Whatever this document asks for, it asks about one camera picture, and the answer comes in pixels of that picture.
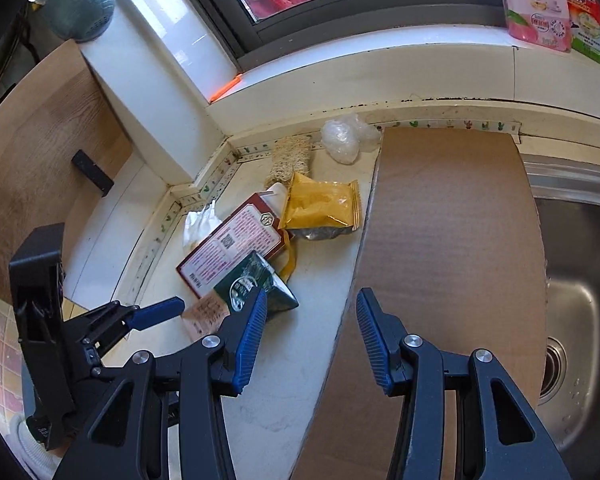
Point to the stainless steel sink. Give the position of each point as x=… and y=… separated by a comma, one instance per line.
x=575, y=260

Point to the red spray bottle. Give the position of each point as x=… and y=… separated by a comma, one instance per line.
x=587, y=20

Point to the white paper wrapper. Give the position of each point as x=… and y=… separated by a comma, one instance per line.
x=277, y=197

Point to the beige textured bar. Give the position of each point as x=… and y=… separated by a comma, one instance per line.
x=290, y=157

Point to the clear plastic bag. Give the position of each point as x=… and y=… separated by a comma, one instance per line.
x=345, y=137

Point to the yellow plastic strip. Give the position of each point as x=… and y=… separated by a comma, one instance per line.
x=291, y=260

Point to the brown cardboard sheet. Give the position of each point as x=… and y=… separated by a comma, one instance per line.
x=445, y=240

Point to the green foil packet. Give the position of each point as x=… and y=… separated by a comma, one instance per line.
x=245, y=275

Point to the teal utensil holder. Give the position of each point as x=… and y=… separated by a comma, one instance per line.
x=82, y=2

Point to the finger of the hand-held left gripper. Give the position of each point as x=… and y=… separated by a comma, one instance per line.
x=157, y=310

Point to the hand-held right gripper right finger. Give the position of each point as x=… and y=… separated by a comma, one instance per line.
x=372, y=345

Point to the pink detergent pouch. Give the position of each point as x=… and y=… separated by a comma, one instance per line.
x=535, y=5

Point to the wooden cutting board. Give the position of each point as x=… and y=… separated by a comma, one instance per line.
x=40, y=135

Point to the pink paper note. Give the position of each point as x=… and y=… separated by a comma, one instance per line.
x=205, y=315

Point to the person's left forearm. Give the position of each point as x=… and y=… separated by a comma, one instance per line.
x=22, y=442

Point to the white plastic wrapper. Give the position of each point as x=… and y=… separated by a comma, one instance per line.
x=200, y=225

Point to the yellow snack packet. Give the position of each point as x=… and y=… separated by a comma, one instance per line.
x=320, y=205

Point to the dark window frame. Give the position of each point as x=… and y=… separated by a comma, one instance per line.
x=290, y=20

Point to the red white paper box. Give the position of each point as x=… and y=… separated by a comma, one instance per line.
x=230, y=245

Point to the patterned edge sealing tape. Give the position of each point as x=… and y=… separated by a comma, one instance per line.
x=250, y=150

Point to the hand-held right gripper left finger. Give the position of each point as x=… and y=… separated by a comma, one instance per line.
x=252, y=340

